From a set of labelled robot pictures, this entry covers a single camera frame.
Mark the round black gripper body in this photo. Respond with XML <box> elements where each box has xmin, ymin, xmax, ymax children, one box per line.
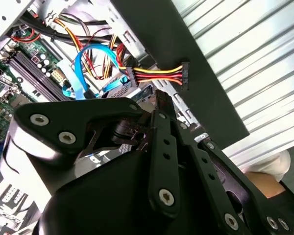
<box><xmin>33</xmin><ymin>151</ymin><xmax>217</xmax><ymax>235</ymax></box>

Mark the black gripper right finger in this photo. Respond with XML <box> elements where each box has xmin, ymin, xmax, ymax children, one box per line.
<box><xmin>161</xmin><ymin>91</ymin><xmax>294</xmax><ymax>235</ymax></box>

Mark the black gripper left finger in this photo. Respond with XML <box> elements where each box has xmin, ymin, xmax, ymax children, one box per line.
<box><xmin>0</xmin><ymin>90</ymin><xmax>182</xmax><ymax>219</ymax></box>

